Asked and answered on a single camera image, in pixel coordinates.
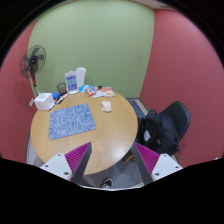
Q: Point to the blue patterned mouse pad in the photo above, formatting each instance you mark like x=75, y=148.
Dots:
x=71, y=121

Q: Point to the blue snack packet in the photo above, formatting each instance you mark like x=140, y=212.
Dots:
x=83, y=88

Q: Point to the blue whiteboard eraser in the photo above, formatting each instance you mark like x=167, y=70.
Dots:
x=56, y=96

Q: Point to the acrylic sign stand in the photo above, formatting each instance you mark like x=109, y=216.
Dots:
x=71, y=82

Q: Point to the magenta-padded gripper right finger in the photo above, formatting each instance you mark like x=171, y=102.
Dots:
x=150, y=158

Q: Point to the white red-capped marker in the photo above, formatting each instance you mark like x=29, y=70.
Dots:
x=52, y=105
x=62, y=98

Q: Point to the black standing fan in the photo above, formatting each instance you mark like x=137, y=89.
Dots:
x=33, y=60

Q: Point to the white wall outlet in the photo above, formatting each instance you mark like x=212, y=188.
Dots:
x=31, y=102

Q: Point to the white tissue box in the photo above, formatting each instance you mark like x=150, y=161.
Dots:
x=43, y=101

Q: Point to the orange and white snack packet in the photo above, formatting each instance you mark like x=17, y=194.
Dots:
x=107, y=91

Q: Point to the black office chair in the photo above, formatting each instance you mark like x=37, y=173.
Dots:
x=180, y=115

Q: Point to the beige computer mouse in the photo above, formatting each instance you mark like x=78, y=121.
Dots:
x=106, y=106

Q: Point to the black backpack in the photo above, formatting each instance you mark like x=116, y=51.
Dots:
x=158, y=131

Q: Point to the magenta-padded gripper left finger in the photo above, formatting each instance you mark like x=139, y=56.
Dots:
x=76, y=157

